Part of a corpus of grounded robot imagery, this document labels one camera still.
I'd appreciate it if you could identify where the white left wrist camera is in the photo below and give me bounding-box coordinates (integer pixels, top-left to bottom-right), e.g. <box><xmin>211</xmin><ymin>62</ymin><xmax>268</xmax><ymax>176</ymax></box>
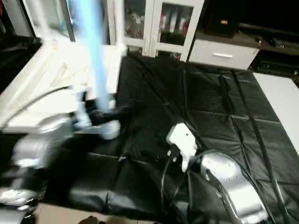
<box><xmin>72</xmin><ymin>89</ymin><xmax>94</xmax><ymax>131</ymax></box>

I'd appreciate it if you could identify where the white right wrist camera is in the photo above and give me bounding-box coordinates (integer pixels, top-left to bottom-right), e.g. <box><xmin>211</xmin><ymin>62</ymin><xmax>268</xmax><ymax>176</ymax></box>
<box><xmin>166</xmin><ymin>122</ymin><xmax>199</xmax><ymax>172</ymax></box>

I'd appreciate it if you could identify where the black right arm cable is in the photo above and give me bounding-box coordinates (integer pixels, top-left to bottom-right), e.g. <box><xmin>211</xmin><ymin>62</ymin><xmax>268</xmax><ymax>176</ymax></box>
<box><xmin>160</xmin><ymin>149</ymin><xmax>281</xmax><ymax>220</ymax></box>

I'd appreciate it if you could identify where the white drawer unit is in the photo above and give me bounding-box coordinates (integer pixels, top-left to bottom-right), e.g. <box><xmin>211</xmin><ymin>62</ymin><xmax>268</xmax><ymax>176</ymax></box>
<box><xmin>189</xmin><ymin>39</ymin><xmax>260</xmax><ymax>70</ymax></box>

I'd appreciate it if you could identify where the black table mat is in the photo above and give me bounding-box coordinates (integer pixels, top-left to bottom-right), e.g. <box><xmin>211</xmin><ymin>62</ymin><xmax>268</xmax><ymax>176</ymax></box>
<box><xmin>0</xmin><ymin>37</ymin><xmax>299</xmax><ymax>220</ymax></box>

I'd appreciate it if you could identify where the white plastic table top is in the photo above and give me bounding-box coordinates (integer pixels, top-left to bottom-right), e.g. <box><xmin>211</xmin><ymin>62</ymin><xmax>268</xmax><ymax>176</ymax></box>
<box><xmin>0</xmin><ymin>40</ymin><xmax>128</xmax><ymax>140</ymax></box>

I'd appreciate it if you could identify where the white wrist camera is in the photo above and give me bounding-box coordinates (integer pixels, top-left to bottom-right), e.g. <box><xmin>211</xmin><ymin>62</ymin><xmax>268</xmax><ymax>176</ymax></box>
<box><xmin>72</xmin><ymin>89</ymin><xmax>94</xmax><ymax>131</ymax></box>
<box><xmin>166</xmin><ymin>122</ymin><xmax>199</xmax><ymax>172</ymax></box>

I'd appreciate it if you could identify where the white glass door cabinet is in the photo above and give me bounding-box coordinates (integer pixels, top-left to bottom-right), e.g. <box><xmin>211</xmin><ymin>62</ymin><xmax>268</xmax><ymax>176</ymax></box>
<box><xmin>107</xmin><ymin>0</ymin><xmax>205</xmax><ymax>60</ymax></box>

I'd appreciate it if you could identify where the white plastic table leg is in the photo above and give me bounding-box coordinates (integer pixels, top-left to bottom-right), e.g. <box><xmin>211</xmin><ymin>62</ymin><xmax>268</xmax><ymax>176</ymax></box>
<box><xmin>68</xmin><ymin>0</ymin><xmax>115</xmax><ymax>115</ymax></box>
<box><xmin>28</xmin><ymin>0</ymin><xmax>54</xmax><ymax>45</ymax></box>
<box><xmin>113</xmin><ymin>0</ymin><xmax>128</xmax><ymax>52</ymax></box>

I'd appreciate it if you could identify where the black case with yellow label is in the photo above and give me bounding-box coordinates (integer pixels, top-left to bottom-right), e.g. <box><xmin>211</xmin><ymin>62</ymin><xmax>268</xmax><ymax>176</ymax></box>
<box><xmin>206</xmin><ymin>0</ymin><xmax>243</xmax><ymax>38</ymax></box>

